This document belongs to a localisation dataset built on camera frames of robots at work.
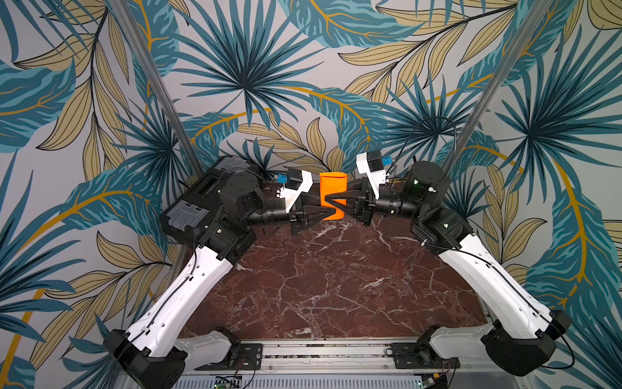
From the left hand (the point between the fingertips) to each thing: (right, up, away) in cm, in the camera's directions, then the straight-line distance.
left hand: (330, 210), depth 53 cm
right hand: (-1, +3, -1) cm, 4 cm away
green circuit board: (-30, -52, +17) cm, 62 cm away
